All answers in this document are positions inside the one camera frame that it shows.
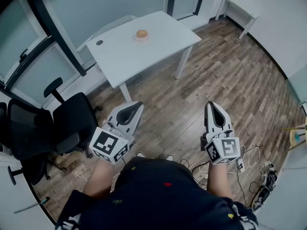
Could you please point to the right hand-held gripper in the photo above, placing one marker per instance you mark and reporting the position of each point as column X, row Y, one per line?
column 223, row 150

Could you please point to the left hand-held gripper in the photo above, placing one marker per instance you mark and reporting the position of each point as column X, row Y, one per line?
column 108, row 144

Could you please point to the clear glass plate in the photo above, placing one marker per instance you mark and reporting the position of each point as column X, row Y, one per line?
column 141, row 39

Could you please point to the person's right forearm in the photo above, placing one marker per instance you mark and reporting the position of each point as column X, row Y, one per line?
column 218, row 181

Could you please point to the person's left forearm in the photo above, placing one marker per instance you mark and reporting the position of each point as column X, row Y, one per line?
column 100, row 178

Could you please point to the person's white shoe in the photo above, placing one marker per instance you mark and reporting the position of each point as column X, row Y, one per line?
column 140, row 154
column 169, row 157

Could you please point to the white power strip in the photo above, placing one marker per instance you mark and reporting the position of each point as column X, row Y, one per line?
column 240, row 164

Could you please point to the wooden stool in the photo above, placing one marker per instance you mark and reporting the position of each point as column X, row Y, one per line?
column 296, row 138

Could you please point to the black and white sneaker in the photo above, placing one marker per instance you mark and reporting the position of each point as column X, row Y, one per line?
column 265, row 190

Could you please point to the person's black shirt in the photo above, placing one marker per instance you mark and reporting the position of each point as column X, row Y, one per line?
column 156, row 200

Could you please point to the black office chair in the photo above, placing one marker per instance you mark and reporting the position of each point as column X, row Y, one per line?
column 31, row 128

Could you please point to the small white side table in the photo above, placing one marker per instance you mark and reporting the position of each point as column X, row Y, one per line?
column 248, row 15

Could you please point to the thin grey rod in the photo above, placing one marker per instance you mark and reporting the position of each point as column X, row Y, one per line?
column 28, row 207

